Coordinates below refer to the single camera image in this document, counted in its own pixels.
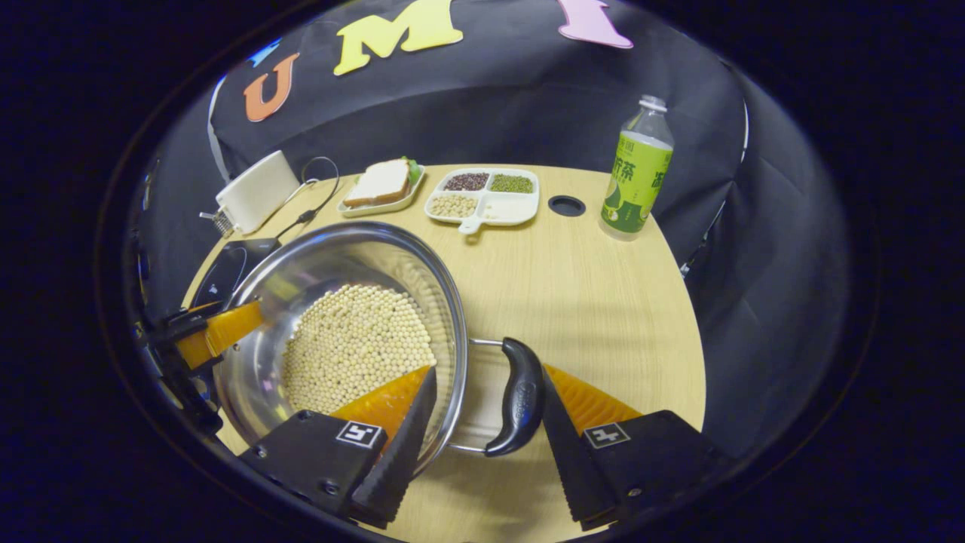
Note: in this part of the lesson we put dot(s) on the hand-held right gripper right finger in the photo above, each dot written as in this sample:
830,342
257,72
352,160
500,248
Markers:
573,475

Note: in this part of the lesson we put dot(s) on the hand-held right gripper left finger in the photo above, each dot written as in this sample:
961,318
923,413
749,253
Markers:
407,452

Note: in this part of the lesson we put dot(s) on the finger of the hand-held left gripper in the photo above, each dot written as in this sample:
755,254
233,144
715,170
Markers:
222,332

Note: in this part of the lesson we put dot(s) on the black induction cooktop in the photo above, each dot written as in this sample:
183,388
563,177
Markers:
234,271

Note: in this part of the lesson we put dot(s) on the stainless steel pot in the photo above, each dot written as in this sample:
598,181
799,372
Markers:
317,264

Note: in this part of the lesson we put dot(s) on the pile of soybeans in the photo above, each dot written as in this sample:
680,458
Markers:
354,339

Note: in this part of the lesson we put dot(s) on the white toaster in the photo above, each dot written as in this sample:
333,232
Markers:
260,192

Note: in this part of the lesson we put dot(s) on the small white sandwich plate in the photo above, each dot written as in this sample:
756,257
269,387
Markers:
377,210

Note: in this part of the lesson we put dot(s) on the sandwich with lettuce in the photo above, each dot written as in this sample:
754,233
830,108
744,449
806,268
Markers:
377,181

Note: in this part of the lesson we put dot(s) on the small soybeans heap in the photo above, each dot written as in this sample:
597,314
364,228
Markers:
452,205

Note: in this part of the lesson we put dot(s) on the white divided plate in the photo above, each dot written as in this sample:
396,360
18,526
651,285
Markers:
513,209

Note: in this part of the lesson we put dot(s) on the dark red beans heap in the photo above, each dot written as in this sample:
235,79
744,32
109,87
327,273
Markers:
467,181

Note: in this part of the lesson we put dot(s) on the green mung beans heap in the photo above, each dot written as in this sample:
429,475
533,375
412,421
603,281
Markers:
513,183

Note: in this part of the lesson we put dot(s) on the green label drink bottle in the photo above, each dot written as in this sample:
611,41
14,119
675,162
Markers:
637,181

